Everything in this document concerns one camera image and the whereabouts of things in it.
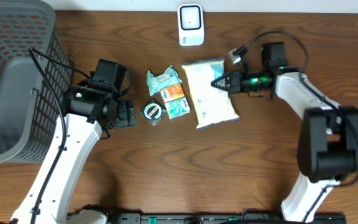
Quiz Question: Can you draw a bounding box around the white blue snack bag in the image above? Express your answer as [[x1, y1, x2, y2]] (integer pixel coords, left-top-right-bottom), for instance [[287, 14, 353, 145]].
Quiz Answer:
[[181, 58, 239, 129]]

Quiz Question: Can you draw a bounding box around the grey plastic mesh basket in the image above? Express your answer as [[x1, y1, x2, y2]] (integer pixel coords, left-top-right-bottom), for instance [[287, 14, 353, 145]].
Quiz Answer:
[[0, 0, 72, 163]]

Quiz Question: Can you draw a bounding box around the teal wet wipes pack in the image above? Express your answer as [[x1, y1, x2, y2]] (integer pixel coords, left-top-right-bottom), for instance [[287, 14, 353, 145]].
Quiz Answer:
[[147, 65, 183, 96]]

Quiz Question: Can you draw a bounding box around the green Zam-Buk ointment tin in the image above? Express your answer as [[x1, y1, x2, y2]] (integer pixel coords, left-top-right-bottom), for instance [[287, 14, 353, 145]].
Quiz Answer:
[[140, 99, 167, 126]]

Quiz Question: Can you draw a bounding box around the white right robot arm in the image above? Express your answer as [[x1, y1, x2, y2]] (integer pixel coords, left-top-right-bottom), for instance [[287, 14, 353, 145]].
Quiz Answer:
[[211, 42, 358, 223]]

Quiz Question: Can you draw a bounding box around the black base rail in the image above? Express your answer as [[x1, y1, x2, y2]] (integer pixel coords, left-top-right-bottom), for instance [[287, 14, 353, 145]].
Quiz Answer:
[[67, 212, 347, 224]]

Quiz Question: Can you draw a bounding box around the teal Kleenex tissue pack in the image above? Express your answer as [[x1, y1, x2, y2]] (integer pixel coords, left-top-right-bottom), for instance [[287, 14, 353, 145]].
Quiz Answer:
[[165, 97, 190, 119]]

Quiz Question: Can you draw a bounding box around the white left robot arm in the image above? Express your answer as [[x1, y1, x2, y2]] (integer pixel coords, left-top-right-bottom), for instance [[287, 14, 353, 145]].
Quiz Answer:
[[10, 59, 135, 223]]

